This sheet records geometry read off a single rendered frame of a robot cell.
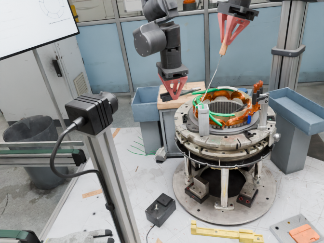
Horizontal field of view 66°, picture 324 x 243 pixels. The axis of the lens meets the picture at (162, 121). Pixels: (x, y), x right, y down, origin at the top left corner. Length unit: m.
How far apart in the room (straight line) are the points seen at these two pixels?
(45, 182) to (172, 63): 1.90
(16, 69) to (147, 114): 2.32
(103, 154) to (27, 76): 2.82
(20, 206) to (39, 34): 1.45
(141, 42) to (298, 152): 0.72
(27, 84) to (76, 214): 2.33
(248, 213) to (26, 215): 1.81
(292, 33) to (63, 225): 1.13
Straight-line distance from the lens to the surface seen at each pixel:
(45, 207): 2.33
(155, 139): 1.14
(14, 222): 2.36
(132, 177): 1.11
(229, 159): 0.77
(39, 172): 2.33
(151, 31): 0.64
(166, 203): 0.91
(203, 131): 0.74
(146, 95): 1.19
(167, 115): 1.04
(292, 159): 1.08
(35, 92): 3.20
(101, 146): 0.35
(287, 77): 1.22
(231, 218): 0.92
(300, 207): 1.02
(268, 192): 1.01
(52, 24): 1.60
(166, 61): 0.69
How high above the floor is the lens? 1.53
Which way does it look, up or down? 32 degrees down
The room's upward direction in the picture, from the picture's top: 8 degrees counter-clockwise
